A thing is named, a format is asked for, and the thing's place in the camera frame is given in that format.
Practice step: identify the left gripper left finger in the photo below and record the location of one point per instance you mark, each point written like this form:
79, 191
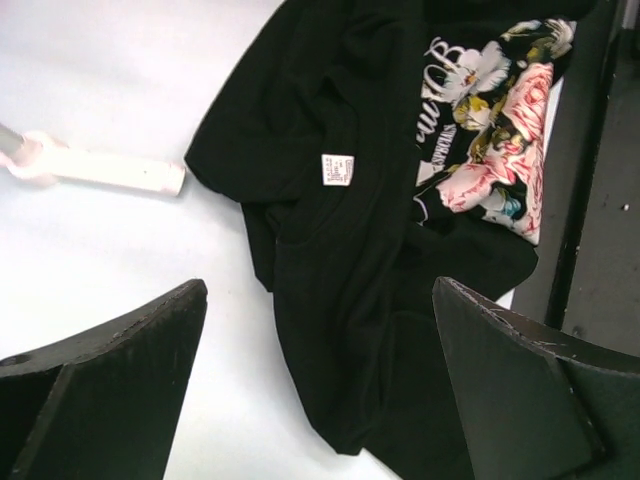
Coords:
104, 403

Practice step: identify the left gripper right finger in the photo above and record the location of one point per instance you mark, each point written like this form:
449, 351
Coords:
534, 402

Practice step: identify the black t-shirt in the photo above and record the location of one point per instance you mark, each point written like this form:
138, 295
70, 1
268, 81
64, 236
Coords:
374, 147

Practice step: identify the clothes rack metal frame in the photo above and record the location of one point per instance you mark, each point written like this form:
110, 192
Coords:
41, 159

